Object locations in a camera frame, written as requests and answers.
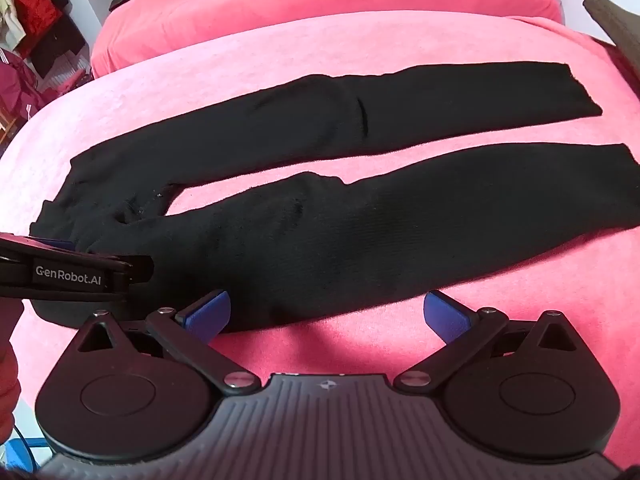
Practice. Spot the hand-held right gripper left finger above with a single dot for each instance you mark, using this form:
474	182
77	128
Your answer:
207	312

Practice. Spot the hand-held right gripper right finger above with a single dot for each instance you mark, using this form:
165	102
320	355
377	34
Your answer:
445	317

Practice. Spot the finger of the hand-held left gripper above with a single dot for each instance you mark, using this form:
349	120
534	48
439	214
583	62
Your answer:
55	245

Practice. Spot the black pants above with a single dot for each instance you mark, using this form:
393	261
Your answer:
310	240

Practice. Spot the person's left forearm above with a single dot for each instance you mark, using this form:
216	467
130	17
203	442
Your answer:
7	360

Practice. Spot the maroon garment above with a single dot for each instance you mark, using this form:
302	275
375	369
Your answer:
17	80

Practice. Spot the blue object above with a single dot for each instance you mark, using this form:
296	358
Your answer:
20	449

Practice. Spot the black hanging garment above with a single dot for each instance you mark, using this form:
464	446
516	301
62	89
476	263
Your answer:
62	45

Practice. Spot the pale yellow hanging cloth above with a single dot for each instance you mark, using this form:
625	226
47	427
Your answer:
11	20

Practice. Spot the light pink blanket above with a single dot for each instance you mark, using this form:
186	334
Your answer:
210	65

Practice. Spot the red hanging garment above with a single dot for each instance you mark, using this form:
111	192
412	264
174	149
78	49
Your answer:
37	5

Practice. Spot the dark brown cloth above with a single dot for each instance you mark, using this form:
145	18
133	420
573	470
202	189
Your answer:
617	25

